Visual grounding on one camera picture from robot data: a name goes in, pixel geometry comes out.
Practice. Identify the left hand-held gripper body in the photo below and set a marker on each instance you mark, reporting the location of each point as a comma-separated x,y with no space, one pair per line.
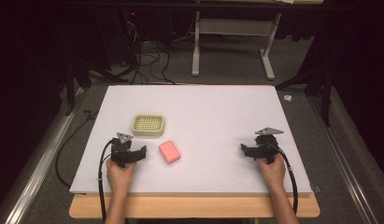
120,153

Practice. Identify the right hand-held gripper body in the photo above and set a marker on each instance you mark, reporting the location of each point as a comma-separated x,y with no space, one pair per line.
267,143

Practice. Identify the person's left hand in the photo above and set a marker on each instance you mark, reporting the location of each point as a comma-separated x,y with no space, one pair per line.
119,179

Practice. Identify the person's right hand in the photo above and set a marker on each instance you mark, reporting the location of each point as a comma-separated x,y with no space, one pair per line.
273,172

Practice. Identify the beige slotted soap dish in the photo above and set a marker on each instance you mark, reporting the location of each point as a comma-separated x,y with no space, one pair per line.
148,125

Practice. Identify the pink soap bar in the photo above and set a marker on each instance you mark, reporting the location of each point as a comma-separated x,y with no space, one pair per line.
169,151

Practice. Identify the crumpled white paper scrap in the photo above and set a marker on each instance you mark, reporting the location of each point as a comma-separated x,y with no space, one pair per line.
287,98

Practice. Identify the white table board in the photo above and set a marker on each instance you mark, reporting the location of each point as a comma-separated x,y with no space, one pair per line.
205,118

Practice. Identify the wooden table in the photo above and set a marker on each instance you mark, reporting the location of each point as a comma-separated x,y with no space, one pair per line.
192,207

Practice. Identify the black metal stand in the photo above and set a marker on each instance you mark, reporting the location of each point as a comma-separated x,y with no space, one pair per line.
74,81
326,90

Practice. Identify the aluminium rail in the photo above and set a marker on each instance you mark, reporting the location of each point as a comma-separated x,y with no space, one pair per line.
345,161
34,174

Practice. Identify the white metal desk frame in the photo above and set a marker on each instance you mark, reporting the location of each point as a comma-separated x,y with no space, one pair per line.
234,26

